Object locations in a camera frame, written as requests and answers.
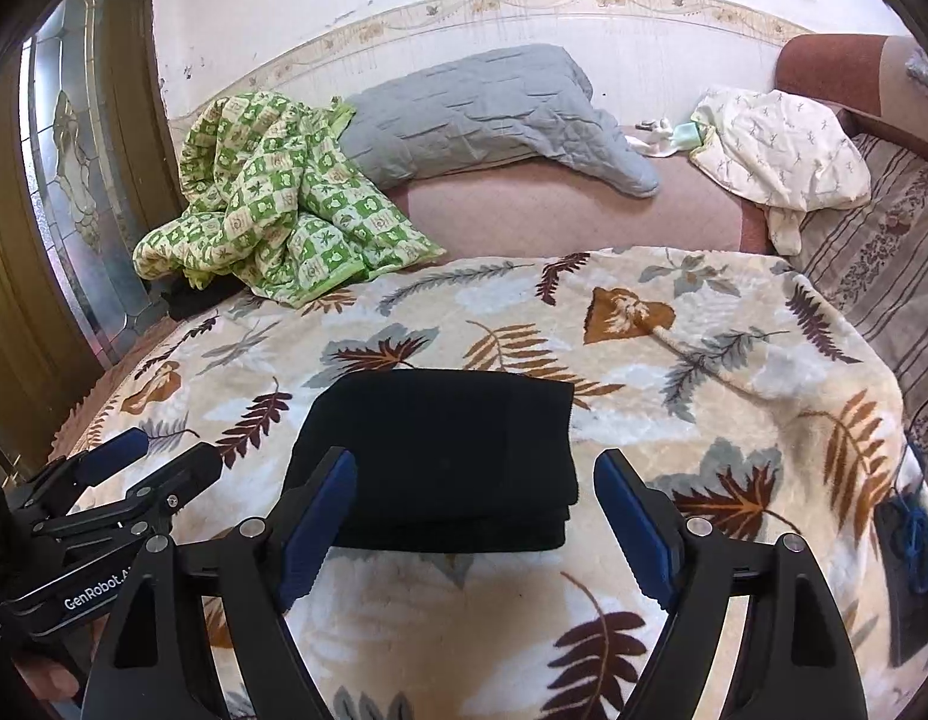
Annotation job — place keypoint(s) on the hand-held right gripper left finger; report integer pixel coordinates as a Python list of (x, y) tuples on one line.
[(317, 532)]

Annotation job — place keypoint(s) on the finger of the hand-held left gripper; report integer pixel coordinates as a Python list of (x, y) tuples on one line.
[(111, 457), (179, 478)]

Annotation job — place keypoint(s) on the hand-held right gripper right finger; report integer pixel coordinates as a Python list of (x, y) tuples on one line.
[(636, 532)]

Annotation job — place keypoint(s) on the black pants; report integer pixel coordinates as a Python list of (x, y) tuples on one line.
[(434, 450)]

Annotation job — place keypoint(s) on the person's left hand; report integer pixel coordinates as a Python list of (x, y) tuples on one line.
[(50, 679)]

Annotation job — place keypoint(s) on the leaf print blanket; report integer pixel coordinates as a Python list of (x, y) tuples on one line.
[(734, 390)]

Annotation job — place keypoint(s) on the black cloth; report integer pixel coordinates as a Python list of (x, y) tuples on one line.
[(197, 304)]

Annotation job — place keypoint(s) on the dark bag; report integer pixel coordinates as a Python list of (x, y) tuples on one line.
[(902, 615)]

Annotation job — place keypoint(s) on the glass door panel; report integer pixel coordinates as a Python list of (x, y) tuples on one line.
[(74, 165)]

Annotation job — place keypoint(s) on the green checked quilt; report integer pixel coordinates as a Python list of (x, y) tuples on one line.
[(284, 195)]

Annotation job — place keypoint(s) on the pink mattress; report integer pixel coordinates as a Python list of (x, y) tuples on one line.
[(584, 217)]

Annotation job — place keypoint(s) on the striped floral cover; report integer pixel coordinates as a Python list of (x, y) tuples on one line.
[(883, 240)]

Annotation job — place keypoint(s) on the small white cloth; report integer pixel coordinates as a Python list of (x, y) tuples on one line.
[(655, 141)]

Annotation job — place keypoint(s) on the mint green small packet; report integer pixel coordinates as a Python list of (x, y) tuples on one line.
[(690, 134)]

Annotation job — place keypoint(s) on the white printed cloth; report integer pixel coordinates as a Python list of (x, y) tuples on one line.
[(778, 142)]

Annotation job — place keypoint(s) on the grey quilted pillow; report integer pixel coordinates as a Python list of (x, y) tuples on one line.
[(471, 112)]

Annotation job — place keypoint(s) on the brown sofa armrest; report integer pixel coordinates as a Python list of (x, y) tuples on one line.
[(831, 64)]

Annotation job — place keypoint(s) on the shiny plastic wrap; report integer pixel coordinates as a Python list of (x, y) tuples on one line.
[(927, 64)]

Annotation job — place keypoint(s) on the wooden door frame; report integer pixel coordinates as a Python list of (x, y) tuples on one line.
[(14, 277)]

